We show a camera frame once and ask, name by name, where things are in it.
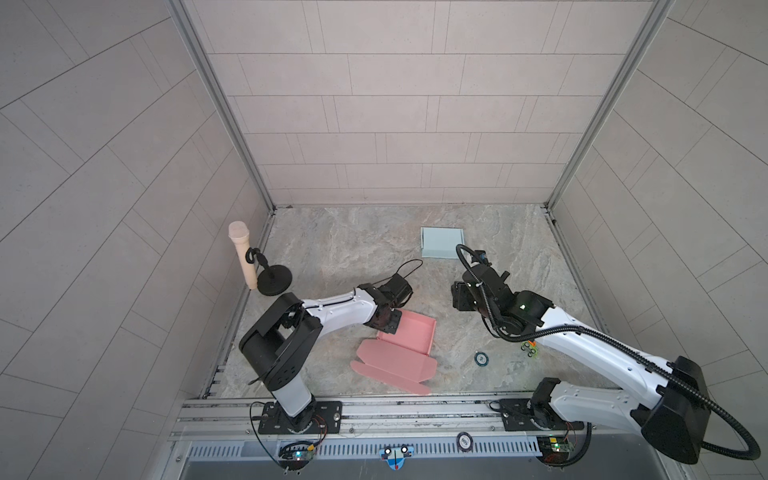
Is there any light blue paper box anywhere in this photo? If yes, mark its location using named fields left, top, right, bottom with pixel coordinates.
left=421, top=227, right=465, bottom=260

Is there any pink paper box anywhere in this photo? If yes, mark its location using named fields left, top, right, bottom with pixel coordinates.
left=350, top=310, right=437, bottom=396

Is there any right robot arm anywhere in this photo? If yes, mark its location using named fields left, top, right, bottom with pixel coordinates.
left=451, top=264, right=710, bottom=464

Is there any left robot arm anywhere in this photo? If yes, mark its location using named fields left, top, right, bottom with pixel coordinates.
left=239, top=274, right=413, bottom=432

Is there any blue poker chip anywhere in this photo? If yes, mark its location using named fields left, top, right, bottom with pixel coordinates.
left=474, top=352, right=489, bottom=367

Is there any orange green small toy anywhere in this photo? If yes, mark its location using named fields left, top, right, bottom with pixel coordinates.
left=521, top=341, right=538, bottom=358

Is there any black round microphone stand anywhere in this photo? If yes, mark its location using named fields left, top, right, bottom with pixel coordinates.
left=244, top=247, right=293, bottom=296

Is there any round black white badge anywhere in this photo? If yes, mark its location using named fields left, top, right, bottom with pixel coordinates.
left=456, top=432, right=474, bottom=453

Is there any blue sticker with eyes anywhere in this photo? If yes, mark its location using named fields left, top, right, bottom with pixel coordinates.
left=379, top=445, right=414, bottom=471

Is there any right green circuit board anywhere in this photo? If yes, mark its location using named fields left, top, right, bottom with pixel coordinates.
left=536, top=436, right=574, bottom=465

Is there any green circuit board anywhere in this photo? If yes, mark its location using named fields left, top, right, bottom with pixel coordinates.
left=279, top=441, right=317, bottom=470
left=536, top=436, right=574, bottom=465

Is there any left green circuit board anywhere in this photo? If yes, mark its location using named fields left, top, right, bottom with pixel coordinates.
left=279, top=441, right=317, bottom=470

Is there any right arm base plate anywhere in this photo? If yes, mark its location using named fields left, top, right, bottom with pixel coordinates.
left=489, top=398, right=585, bottom=432

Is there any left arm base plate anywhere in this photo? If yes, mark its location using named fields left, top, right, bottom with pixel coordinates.
left=251, top=400, right=343, bottom=435

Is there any aluminium mounting rail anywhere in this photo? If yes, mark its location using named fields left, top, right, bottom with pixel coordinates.
left=169, top=387, right=641, bottom=441

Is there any black corrugated cable conduit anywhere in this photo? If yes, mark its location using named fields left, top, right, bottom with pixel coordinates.
left=454, top=243, right=762, bottom=462

